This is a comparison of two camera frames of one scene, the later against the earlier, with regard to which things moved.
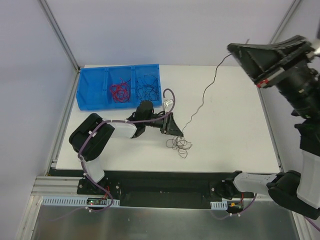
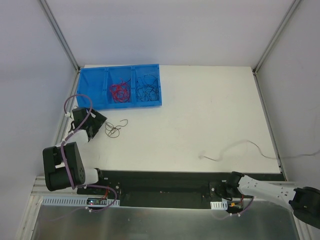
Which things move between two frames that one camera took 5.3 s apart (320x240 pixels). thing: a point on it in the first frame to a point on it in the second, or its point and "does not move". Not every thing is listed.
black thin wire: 149,90 does not move
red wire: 120,92 does not move
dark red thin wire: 124,82 does not move
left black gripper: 164,125 to 94,122
